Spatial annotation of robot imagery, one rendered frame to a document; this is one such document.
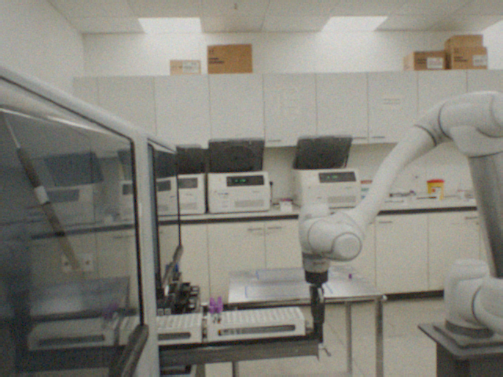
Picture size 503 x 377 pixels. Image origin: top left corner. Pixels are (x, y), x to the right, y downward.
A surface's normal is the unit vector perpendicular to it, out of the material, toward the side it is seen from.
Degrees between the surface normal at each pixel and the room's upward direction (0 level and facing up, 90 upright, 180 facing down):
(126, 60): 90
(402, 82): 90
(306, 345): 90
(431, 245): 90
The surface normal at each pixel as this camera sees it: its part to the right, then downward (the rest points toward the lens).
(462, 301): -0.97, 0.09
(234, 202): 0.09, 0.06
